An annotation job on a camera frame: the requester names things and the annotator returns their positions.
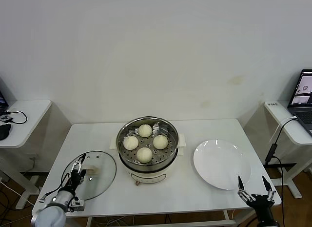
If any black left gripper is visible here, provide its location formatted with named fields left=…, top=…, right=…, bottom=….
left=69, top=154, right=86, bottom=191

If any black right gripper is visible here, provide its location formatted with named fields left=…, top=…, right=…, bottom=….
left=236, top=175, right=277, bottom=222

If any round glass pot lid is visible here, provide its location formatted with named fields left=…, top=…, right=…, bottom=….
left=60, top=150, right=117, bottom=201

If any white steamed baozi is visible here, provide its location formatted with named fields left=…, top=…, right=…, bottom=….
left=153, top=135, right=169, bottom=150
left=138, top=124, right=153, bottom=138
left=136, top=147, right=153, bottom=164
left=123, top=135, right=139, bottom=150

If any stainless steel steamer basket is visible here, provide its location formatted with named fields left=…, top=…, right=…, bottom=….
left=109, top=116, right=188, bottom=165

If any white round plate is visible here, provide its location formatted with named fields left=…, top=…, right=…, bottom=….
left=193, top=138, right=252, bottom=190

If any cream electric cooker base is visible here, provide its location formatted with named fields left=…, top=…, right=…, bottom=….
left=118, top=148, right=185, bottom=186

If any black computer mouse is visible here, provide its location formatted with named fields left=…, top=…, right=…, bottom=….
left=0, top=124, right=12, bottom=141

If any laptop screen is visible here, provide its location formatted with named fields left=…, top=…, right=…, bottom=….
left=0, top=77, right=9, bottom=113

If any grey laptop with dark screen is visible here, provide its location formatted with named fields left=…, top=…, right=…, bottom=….
left=287, top=68, right=312, bottom=136

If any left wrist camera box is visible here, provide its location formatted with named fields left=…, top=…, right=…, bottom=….
left=69, top=199, right=85, bottom=212

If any black cable with adapter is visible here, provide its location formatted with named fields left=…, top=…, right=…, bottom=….
left=265, top=117, right=297, bottom=227

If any white laptop cable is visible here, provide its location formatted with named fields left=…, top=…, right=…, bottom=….
left=269, top=116, right=297, bottom=144

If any thin black looped cable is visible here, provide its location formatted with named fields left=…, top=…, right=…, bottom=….
left=3, top=110, right=27, bottom=125

